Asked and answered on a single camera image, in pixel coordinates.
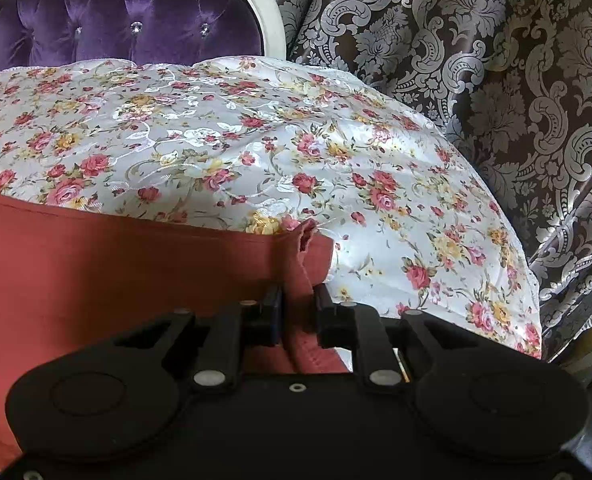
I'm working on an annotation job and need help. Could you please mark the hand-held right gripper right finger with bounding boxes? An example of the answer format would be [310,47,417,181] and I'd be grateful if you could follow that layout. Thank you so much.
[313,282,481,393]

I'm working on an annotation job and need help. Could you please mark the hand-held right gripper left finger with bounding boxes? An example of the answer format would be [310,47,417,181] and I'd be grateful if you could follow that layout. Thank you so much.
[112,284,284,394]

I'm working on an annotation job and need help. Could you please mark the rust red pants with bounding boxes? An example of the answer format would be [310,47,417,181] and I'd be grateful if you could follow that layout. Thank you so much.
[0,191,353,467]

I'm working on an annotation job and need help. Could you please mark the white floral blanket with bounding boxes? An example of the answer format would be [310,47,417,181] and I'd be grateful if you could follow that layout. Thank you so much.
[0,55,545,361]

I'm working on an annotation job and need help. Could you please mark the brown silver damask curtain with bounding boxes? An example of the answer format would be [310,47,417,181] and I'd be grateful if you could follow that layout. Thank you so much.
[0,0,592,376]

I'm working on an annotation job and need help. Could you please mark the purple tufted sofa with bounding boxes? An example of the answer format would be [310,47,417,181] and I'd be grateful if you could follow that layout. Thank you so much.
[0,0,287,81]

